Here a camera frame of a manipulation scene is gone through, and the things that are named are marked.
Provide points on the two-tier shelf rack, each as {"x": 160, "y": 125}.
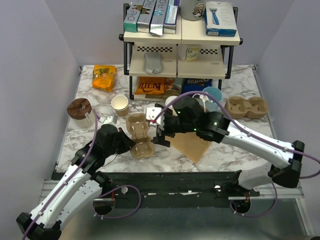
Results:
{"x": 214, "y": 60}

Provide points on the brown paper cups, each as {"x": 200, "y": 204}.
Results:
{"x": 120, "y": 104}

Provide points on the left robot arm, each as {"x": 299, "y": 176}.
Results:
{"x": 81, "y": 183}

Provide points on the single cardboard cup carrier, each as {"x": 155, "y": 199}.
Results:
{"x": 138, "y": 127}

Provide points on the white printed cup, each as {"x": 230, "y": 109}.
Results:
{"x": 188, "y": 52}

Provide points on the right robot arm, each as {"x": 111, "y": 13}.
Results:
{"x": 284, "y": 159}

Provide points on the blue razor box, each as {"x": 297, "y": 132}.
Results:
{"x": 219, "y": 19}

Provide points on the orange Kettle chips bag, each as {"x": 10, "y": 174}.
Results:
{"x": 157, "y": 88}

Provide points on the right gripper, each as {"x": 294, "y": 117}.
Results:
{"x": 159, "y": 138}

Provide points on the teal toothpaste box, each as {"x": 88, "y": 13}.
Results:
{"x": 133, "y": 13}

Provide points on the grey sponge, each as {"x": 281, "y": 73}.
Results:
{"x": 153, "y": 63}

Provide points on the orange snack bag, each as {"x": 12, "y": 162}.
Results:
{"x": 104, "y": 77}

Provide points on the purple white toothpaste box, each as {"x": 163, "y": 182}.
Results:
{"x": 171, "y": 17}

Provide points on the blue silver toothpaste box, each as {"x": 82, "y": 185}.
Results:
{"x": 158, "y": 17}

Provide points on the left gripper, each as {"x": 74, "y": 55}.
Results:
{"x": 127, "y": 143}

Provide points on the blue Doritos bag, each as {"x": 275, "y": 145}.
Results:
{"x": 195, "y": 84}

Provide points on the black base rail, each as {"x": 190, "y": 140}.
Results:
{"x": 155, "y": 190}

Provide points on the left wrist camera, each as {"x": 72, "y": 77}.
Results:
{"x": 112, "y": 120}

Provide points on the brown paper bag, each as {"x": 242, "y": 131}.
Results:
{"x": 190, "y": 145}

